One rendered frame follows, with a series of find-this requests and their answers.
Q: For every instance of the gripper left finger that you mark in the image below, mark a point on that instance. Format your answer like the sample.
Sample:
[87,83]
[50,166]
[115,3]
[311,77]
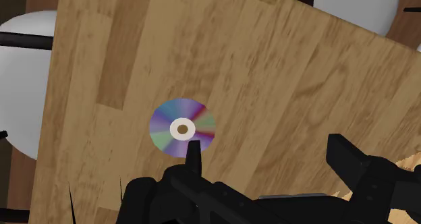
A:
[184,197]

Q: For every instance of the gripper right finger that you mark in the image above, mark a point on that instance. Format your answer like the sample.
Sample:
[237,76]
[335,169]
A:
[378,180]

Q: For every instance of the iridescent compact disc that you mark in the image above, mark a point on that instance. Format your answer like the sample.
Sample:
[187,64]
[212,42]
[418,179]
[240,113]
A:
[164,121]

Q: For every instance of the light wooden table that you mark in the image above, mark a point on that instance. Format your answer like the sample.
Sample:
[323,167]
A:
[263,85]

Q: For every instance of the white round chair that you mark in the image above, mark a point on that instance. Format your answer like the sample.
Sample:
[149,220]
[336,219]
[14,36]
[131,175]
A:
[23,91]
[355,6]

